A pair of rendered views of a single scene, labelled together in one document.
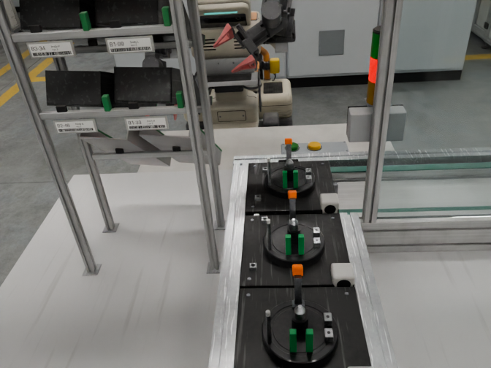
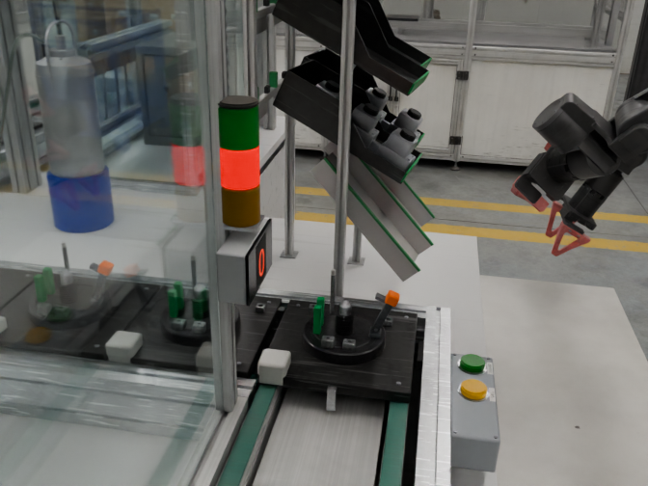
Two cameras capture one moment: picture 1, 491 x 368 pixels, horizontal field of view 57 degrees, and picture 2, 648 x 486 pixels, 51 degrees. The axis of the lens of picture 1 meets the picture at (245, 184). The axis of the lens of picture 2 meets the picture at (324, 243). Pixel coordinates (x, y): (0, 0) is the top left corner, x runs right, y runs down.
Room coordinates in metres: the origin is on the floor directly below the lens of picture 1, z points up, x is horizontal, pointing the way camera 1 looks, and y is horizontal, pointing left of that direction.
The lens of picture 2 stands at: (1.05, -1.09, 1.60)
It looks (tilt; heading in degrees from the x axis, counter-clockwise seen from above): 25 degrees down; 94
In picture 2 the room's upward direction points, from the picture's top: 2 degrees clockwise
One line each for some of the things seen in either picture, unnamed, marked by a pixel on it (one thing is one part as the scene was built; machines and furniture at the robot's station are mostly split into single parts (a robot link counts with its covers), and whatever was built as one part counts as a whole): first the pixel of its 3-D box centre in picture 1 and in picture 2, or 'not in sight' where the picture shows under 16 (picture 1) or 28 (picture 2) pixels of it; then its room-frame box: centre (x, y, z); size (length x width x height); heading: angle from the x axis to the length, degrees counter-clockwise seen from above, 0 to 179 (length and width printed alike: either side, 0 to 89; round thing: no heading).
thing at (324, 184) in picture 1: (289, 186); (343, 345); (1.03, -0.12, 0.96); 0.24 x 0.24 x 0.02; 85
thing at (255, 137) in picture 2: (383, 44); (238, 124); (0.89, -0.30, 1.38); 0.05 x 0.05 x 0.05
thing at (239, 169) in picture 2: (381, 68); (239, 164); (0.89, -0.30, 1.33); 0.05 x 0.05 x 0.05
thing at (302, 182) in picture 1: (289, 180); (343, 336); (1.03, -0.12, 0.98); 0.14 x 0.14 x 0.02
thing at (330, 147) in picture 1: (314, 155); (471, 407); (1.23, -0.23, 0.93); 0.21 x 0.07 x 0.06; 85
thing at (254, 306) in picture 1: (299, 320); not in sight; (0.53, -0.08, 1.01); 0.24 x 0.24 x 0.13; 85
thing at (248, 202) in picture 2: (379, 90); (240, 202); (0.89, -0.30, 1.28); 0.05 x 0.05 x 0.05
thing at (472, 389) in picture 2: (314, 147); (473, 391); (1.23, -0.23, 0.96); 0.04 x 0.04 x 0.02
